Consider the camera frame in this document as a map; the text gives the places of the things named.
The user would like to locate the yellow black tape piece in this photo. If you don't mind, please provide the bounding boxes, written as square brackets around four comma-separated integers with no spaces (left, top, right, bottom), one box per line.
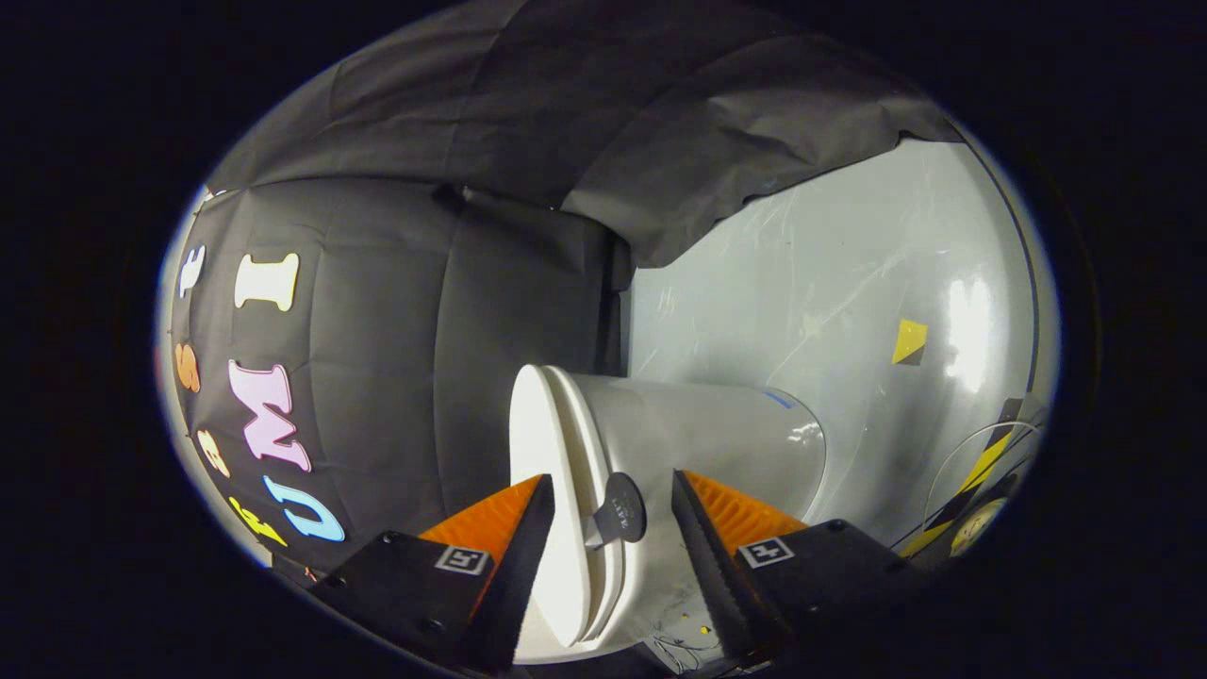
[892,319,930,367]

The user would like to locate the yellow black striped tape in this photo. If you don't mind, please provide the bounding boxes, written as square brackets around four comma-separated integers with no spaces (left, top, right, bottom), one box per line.
[896,401,1027,562]

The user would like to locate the round cream disc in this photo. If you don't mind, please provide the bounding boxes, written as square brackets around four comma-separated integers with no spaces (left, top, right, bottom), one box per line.
[951,497,1008,557]

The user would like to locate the grey round lid tab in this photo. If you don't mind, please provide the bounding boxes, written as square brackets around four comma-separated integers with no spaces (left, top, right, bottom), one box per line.
[585,472,649,551]

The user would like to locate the thin white cable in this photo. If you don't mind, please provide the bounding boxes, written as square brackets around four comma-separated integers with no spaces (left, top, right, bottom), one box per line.
[922,420,1044,529]

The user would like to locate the black backdrop cloth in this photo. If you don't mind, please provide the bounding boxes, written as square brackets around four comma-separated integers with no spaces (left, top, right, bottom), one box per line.
[170,0,963,576]

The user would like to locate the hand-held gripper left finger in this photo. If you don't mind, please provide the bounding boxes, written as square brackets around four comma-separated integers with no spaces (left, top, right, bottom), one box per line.
[306,474,557,675]

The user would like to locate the thin black cables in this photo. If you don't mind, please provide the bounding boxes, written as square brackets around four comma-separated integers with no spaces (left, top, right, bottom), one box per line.
[649,632,729,673]

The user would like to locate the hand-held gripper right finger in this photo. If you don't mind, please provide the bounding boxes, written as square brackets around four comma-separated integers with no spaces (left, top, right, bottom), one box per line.
[671,469,930,671]

